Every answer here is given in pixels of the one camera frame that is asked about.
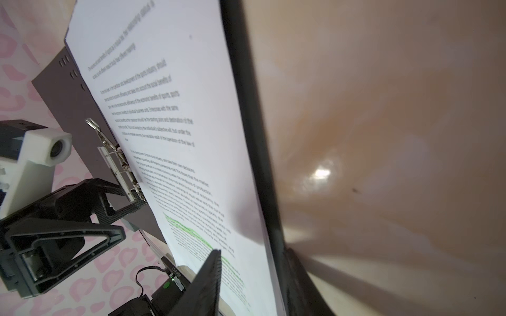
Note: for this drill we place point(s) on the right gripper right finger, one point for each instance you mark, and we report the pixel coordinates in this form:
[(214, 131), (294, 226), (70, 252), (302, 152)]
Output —
[(301, 295)]

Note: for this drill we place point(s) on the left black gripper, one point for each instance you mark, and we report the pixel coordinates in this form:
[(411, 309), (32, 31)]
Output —
[(47, 241)]

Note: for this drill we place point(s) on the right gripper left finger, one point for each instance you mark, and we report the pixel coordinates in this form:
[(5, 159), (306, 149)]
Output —
[(202, 297)]

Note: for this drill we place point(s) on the white black file folder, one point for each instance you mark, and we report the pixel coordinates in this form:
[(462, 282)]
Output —
[(253, 138)]

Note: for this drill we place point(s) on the printed paper sheet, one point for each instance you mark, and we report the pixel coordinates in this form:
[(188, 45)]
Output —
[(174, 158)]

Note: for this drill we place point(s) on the metal folder clip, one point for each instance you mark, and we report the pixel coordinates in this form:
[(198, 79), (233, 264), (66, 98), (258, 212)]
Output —
[(118, 164)]

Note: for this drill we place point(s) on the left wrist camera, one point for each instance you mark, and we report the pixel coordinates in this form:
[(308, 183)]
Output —
[(29, 156)]

